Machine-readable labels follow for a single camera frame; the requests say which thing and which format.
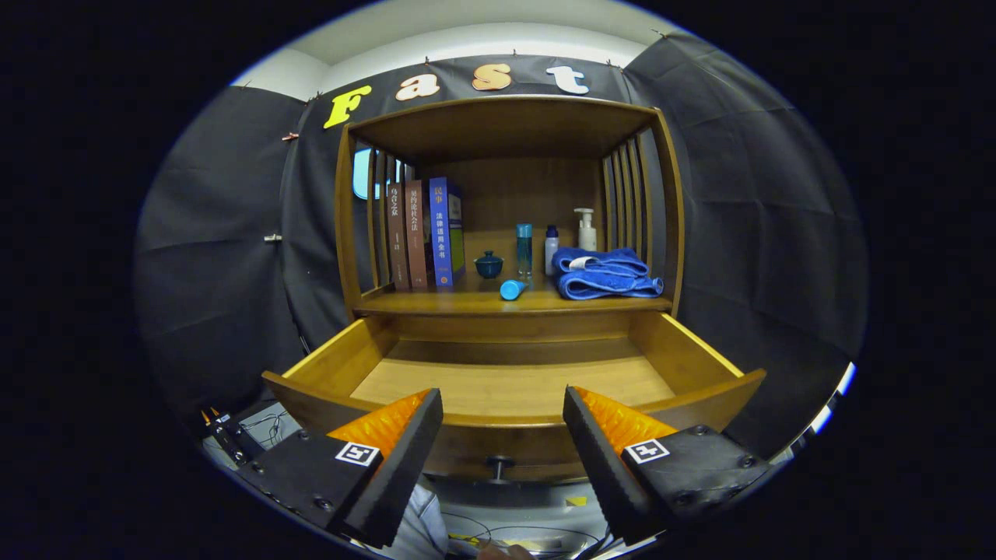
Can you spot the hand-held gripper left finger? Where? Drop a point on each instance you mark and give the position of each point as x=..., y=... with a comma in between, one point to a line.
x=397, y=474

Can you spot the wooden drawer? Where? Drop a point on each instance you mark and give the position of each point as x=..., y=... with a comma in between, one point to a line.
x=498, y=389

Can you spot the wooden cabinet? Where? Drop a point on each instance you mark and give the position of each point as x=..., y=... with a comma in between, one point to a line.
x=529, y=187

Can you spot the blue book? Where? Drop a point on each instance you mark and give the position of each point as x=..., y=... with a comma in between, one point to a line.
x=440, y=233

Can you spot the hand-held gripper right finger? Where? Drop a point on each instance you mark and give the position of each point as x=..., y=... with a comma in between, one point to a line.
x=603, y=474

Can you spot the reddish brown book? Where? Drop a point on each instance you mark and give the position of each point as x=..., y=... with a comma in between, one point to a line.
x=417, y=233

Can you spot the wooden countertop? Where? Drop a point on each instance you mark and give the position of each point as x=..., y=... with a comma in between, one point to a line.
x=467, y=299

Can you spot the white pump bottle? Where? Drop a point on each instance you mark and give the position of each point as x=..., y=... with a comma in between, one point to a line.
x=586, y=236

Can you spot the white bottle blue cap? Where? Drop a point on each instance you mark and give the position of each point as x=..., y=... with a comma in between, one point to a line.
x=551, y=250

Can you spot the black backdrop cloth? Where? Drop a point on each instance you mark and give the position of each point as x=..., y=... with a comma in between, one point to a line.
x=778, y=233

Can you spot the blue folded towel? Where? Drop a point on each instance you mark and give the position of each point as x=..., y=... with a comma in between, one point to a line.
x=607, y=280

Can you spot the blue lidded teacup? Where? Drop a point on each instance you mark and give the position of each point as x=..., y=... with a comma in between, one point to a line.
x=489, y=267

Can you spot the teal glass bottle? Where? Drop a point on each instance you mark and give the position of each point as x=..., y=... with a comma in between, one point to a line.
x=524, y=249

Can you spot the person's grey trousers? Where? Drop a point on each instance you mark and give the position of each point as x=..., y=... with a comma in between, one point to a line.
x=424, y=529

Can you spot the dark brown book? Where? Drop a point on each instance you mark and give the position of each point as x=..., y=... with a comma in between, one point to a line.
x=398, y=233

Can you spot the blue squeeze tube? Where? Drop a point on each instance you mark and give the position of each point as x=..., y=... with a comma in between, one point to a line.
x=512, y=290

